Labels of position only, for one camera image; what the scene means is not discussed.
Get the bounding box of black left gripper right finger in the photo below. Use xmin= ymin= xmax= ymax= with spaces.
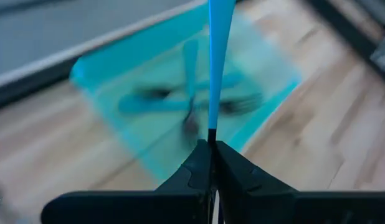
xmin=214 ymin=140 xmax=385 ymax=224

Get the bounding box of black table edge rail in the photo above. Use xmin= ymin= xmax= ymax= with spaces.
xmin=0 ymin=0 xmax=212 ymax=111

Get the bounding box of blue handled fork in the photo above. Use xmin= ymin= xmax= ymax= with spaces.
xmin=206 ymin=0 xmax=237 ymax=147
xmin=131 ymin=72 xmax=245 ymax=101
xmin=117 ymin=93 xmax=264 ymax=116
xmin=181 ymin=39 xmax=201 ymax=139

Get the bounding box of teal plastic bin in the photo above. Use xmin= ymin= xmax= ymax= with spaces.
xmin=69 ymin=2 xmax=302 ymax=184

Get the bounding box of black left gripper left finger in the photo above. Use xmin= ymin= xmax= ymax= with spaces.
xmin=41 ymin=139 xmax=214 ymax=224

